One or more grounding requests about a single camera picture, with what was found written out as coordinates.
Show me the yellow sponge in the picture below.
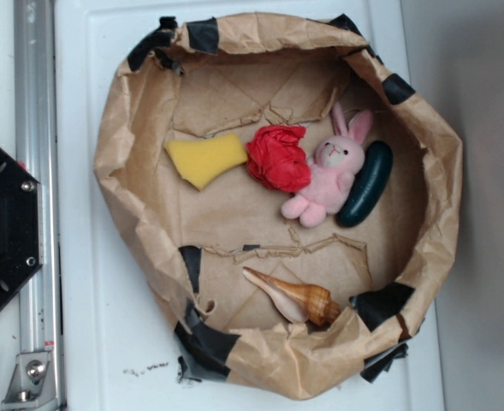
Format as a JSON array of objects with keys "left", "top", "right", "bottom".
[{"left": 164, "top": 133, "right": 247, "bottom": 191}]

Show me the dark green oblong sponge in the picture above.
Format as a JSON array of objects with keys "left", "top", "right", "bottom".
[{"left": 336, "top": 140, "right": 394, "bottom": 228}]

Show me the brown paper bag basin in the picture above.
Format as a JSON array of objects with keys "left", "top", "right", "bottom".
[{"left": 94, "top": 13, "right": 463, "bottom": 399}]

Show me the red crumpled paper ball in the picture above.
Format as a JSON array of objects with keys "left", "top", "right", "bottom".
[{"left": 246, "top": 125, "right": 311, "bottom": 193}]

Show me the pink plush bunny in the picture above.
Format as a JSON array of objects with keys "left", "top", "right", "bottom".
[{"left": 281, "top": 102, "right": 374, "bottom": 228}]

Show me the brown spiral seashell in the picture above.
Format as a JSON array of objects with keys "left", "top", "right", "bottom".
[{"left": 243, "top": 267, "right": 341, "bottom": 327}]

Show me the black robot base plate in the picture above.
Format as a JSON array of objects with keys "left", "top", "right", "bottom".
[{"left": 0, "top": 147, "right": 42, "bottom": 312}]

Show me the metal corner bracket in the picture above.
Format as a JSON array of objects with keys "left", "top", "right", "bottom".
[{"left": 1, "top": 351, "right": 56, "bottom": 410}]

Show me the aluminium extrusion rail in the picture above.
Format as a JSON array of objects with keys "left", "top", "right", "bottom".
[{"left": 14, "top": 1, "right": 67, "bottom": 410}]

